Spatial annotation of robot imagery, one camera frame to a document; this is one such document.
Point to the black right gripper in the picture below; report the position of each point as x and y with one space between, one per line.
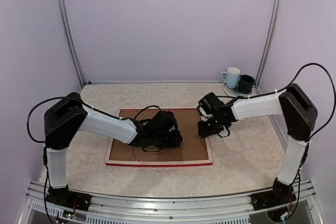
203 132

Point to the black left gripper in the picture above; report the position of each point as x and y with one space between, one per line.
176 142

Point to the brown frame backing board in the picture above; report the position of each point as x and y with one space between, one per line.
194 145

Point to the red wooden picture frame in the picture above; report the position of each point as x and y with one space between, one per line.
157 162

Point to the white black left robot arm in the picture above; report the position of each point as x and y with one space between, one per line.
70 115

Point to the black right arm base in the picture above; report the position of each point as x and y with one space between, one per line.
278 195

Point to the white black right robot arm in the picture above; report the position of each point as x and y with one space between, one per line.
292 104

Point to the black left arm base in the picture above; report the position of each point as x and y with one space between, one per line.
69 199

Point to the white plate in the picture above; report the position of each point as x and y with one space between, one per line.
234 92

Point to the light blue mug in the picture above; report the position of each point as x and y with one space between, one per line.
231 77

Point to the dark green mug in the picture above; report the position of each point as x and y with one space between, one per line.
245 84

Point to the aluminium front rail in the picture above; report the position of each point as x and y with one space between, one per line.
234 208

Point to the right aluminium corner post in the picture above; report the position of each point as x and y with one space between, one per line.
268 42

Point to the aluminium corner post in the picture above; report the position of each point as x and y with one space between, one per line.
70 42
268 42

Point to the left aluminium corner post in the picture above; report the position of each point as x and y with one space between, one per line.
70 42

